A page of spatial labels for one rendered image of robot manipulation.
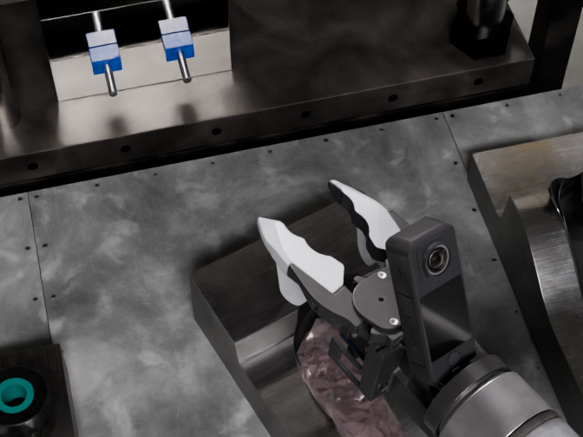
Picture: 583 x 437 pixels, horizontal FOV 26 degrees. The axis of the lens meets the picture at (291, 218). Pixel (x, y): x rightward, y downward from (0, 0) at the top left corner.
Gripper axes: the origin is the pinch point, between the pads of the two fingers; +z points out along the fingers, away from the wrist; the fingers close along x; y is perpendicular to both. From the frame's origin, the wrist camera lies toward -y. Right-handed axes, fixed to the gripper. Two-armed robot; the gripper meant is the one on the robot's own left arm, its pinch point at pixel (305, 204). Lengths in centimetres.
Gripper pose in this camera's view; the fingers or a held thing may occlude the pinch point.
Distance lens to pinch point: 97.7
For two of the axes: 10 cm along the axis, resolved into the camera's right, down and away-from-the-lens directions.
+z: -6.1, -6.5, 4.6
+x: 7.9, -4.1, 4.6
